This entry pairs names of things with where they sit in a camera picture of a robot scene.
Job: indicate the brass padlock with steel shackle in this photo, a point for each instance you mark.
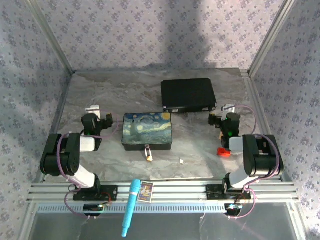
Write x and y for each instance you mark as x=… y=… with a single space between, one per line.
x=149 y=155

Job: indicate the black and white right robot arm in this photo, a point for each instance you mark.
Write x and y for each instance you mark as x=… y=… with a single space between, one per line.
x=262 y=155

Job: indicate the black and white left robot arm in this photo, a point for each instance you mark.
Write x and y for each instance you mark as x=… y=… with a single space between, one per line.
x=53 y=155

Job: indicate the small wooden block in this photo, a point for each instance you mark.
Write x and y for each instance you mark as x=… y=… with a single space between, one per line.
x=220 y=136

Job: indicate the red block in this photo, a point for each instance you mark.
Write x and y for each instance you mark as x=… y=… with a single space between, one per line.
x=223 y=152

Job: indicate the black hard case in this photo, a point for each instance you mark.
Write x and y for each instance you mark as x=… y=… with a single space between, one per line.
x=188 y=93

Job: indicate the starry night painted box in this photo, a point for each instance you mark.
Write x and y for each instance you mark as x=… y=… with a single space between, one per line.
x=147 y=130

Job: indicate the small white chip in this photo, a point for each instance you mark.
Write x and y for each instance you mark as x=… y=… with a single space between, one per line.
x=181 y=161

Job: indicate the colourful printed card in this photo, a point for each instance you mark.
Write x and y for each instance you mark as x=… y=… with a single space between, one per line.
x=146 y=192

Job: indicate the blue toy microphone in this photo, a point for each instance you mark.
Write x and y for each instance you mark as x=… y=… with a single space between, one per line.
x=131 y=200

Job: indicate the black right controller board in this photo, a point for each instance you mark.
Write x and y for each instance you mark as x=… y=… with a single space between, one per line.
x=233 y=207

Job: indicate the black controller board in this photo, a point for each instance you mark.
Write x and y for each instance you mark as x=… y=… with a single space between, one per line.
x=233 y=207
x=92 y=207

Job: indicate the black left controller board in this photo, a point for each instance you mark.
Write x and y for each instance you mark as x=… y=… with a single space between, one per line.
x=92 y=207

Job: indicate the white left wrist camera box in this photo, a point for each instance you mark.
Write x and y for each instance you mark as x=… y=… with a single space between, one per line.
x=93 y=110

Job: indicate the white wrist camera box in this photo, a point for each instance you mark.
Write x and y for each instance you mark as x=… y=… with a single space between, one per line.
x=93 y=110
x=228 y=108

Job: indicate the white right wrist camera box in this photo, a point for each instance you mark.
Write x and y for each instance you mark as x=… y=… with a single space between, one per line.
x=228 y=108

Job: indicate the aluminium frame side rail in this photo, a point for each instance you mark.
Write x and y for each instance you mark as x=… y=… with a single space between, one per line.
x=56 y=125
x=260 y=112

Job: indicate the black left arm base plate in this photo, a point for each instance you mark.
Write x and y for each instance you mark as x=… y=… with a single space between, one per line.
x=110 y=193

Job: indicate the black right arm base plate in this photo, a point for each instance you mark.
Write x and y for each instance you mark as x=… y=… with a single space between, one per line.
x=215 y=193

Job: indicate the aluminium frame cross rail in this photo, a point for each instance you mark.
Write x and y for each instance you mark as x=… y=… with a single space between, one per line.
x=175 y=191

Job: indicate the aluminium frame post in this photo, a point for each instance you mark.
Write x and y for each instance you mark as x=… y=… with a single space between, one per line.
x=53 y=40
x=270 y=40

